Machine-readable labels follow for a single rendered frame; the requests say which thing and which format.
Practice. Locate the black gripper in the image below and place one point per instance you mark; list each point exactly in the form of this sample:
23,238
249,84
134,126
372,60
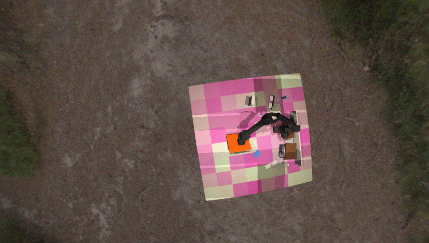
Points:
278,129

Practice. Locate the blue flat square tile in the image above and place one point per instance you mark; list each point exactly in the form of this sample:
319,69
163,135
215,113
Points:
257,153

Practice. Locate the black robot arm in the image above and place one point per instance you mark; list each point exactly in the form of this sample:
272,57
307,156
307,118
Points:
266,120

